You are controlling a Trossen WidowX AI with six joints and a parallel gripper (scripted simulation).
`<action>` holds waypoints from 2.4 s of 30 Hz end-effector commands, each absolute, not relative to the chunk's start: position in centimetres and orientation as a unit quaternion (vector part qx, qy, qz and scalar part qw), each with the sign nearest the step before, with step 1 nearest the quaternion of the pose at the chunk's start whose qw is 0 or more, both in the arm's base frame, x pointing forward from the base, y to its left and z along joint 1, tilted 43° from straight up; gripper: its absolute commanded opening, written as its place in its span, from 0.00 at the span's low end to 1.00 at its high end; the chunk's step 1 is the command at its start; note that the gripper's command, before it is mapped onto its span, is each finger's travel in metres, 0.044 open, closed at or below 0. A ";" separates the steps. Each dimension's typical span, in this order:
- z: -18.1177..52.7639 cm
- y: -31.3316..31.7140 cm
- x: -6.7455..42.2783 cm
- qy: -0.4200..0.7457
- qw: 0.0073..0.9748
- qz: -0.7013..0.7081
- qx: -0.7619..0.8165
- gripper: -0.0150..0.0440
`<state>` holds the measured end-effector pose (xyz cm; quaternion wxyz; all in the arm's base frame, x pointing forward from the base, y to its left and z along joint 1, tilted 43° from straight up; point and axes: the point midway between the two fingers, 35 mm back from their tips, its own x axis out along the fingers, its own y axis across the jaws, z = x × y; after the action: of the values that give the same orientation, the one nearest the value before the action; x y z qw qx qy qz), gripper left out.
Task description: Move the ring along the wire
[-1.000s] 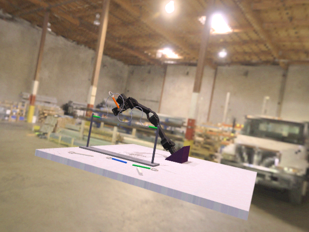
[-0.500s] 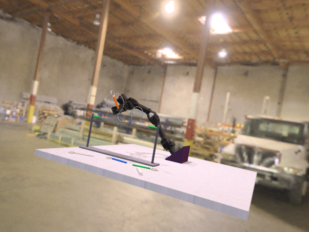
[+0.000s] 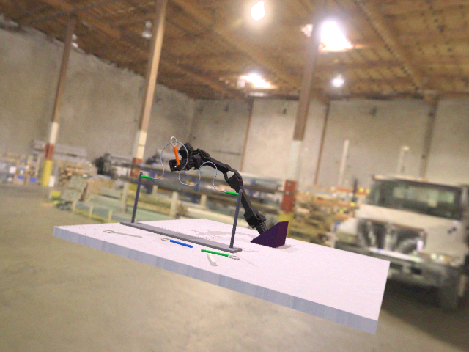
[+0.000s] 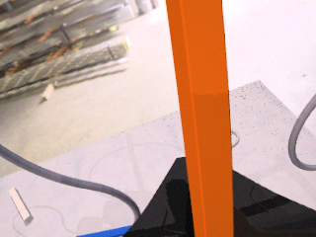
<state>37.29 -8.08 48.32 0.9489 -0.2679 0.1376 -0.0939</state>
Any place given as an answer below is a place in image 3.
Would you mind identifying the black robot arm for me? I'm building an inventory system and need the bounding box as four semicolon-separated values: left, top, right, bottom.
178;142;268;235

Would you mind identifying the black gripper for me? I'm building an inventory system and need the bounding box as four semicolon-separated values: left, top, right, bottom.
169;156;201;172

